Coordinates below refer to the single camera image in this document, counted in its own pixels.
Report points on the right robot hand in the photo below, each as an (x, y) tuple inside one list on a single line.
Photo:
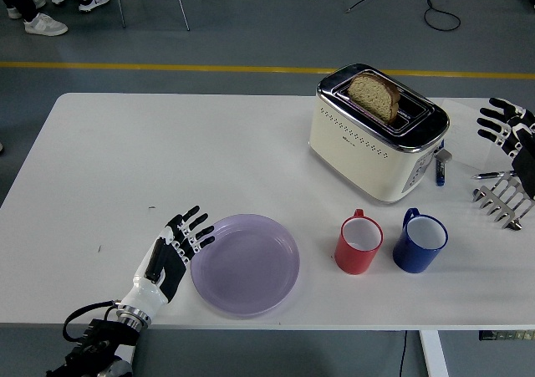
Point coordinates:
[(522, 143)]

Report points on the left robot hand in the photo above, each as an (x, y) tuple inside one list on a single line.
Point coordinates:
[(167, 264)]

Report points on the purple plastic plate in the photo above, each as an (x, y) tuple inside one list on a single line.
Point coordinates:
[(246, 268)]

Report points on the brown bread slice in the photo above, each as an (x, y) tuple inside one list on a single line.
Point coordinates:
[(374, 97)]

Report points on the black ballpoint pen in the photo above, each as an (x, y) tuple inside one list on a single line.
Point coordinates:
[(493, 174)]

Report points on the metal toast rack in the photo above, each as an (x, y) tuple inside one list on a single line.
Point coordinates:
[(501, 207)]

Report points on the blue marker with grey cap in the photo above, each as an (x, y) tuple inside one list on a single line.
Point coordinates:
[(439, 172)]

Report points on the white table leg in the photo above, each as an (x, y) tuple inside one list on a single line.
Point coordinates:
[(434, 354), (127, 354)]

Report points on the blue enamel mug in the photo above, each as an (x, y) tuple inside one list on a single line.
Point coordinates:
[(411, 260)]

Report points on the cream and chrome toaster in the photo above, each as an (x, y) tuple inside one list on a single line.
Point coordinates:
[(355, 159)]

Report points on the red enamel mug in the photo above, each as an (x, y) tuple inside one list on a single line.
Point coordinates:
[(353, 262)]

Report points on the table height control panel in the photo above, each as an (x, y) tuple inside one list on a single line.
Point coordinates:
[(507, 335)]

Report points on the metal chair legs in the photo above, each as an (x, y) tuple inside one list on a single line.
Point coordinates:
[(181, 8)]

